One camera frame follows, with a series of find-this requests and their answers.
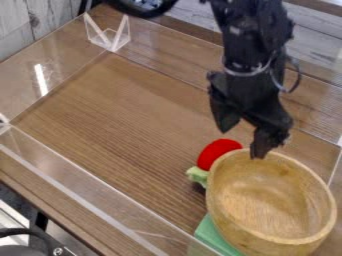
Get clear acrylic corner bracket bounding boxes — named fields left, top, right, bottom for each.
left=83, top=13, right=131, bottom=53

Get black cable loop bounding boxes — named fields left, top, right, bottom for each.
left=268, top=54, right=303, bottom=94

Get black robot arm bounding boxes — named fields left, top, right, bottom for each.
left=207, top=0, right=294, bottom=159

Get red plush strawberry toy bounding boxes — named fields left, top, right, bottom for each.
left=186, top=138, right=243, bottom=188

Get black thick cable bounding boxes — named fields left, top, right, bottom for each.
left=105, top=0, right=179, bottom=19

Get wooden bowl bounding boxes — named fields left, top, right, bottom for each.
left=206, top=149, right=338, bottom=256

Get green foam block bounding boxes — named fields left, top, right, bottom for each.
left=194, top=214, right=244, bottom=256

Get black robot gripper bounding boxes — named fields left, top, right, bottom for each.
left=207, top=71, right=293, bottom=159

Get clear acrylic front wall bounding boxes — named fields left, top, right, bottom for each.
left=0, top=124, right=220, bottom=256

